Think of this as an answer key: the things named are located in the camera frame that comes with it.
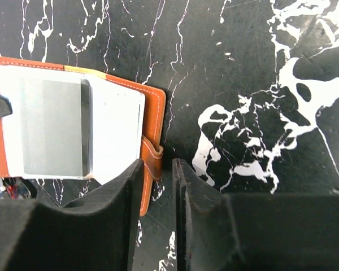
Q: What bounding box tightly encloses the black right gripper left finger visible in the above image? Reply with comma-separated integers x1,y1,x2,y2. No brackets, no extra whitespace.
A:
0,159,144,270

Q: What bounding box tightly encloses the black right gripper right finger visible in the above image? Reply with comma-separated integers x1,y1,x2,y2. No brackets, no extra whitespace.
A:
172,159,339,270

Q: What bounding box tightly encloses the orange leather card holder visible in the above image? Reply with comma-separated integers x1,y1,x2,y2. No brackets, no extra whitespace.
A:
0,56,166,216

